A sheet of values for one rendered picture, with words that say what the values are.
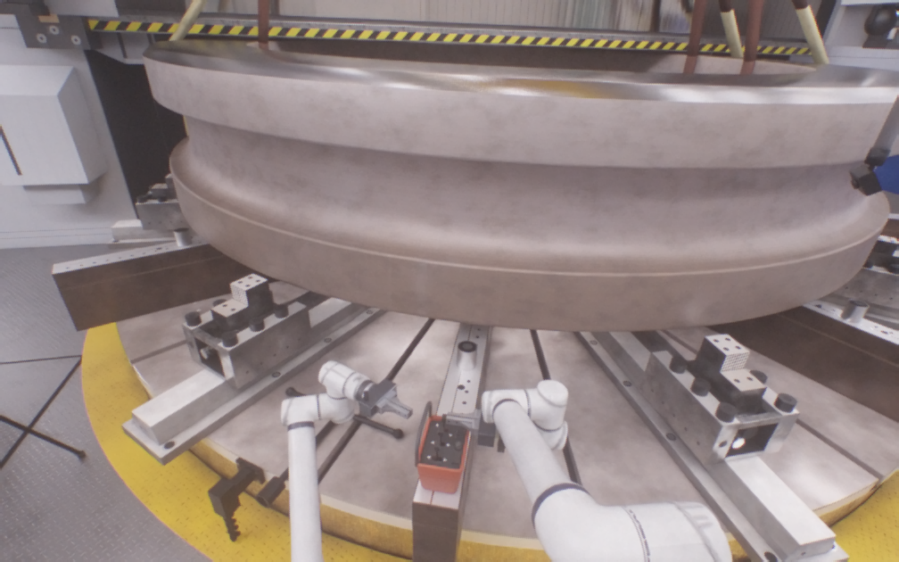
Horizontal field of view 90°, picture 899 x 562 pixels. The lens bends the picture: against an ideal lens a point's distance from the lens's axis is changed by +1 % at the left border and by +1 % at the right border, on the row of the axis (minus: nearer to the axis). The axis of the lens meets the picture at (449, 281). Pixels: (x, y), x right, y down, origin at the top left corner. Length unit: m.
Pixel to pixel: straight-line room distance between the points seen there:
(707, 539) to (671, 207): 1.33
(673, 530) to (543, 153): 1.13
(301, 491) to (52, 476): 1.62
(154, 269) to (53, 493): 1.22
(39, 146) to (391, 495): 3.92
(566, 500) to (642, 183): 1.29
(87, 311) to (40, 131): 1.91
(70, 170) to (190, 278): 1.85
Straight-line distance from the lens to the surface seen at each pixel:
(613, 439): 2.28
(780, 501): 2.16
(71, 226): 5.48
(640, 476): 2.18
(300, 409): 1.64
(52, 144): 4.80
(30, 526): 2.80
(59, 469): 2.98
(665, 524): 0.86
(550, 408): 1.32
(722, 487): 2.21
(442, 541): 1.60
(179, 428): 2.31
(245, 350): 2.20
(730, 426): 2.01
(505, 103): 1.55
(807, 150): 2.08
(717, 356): 2.10
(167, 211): 4.12
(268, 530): 2.34
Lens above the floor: 1.89
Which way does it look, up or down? 29 degrees down
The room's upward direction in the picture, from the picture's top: 2 degrees clockwise
